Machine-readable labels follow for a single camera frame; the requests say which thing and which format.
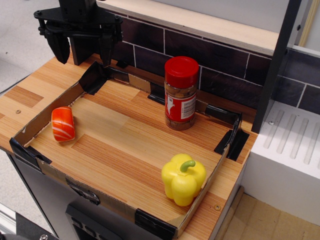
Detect black shelf post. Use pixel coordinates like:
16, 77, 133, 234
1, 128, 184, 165
251, 0, 301, 134
70, 37, 100, 66

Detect black left shelf post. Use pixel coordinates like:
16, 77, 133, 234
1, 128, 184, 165
70, 37, 100, 66

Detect light wooden shelf board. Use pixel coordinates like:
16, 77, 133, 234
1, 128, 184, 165
96, 0, 279, 56

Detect yellow toy bell pepper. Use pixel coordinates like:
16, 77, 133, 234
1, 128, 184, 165
161, 153, 207, 207

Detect white drainboard sink unit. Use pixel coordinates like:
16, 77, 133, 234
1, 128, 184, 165
241, 44, 320, 226

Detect black right shelf post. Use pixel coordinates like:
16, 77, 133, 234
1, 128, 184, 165
251, 0, 301, 134

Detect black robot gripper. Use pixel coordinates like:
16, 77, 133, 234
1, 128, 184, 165
34, 0, 123, 67

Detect orange salmon sushi toy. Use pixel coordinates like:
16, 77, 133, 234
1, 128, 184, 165
51, 106, 76, 142

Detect red-capped basil spice bottle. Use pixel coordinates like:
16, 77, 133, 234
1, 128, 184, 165
164, 56, 200, 131

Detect dark cabinet front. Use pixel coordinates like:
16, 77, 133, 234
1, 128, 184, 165
9, 155, 145, 240

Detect taped cardboard fence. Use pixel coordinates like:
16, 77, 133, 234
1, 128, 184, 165
5, 59, 254, 240

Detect black oven control panel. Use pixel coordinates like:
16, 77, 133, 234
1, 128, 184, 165
65, 204, 112, 240

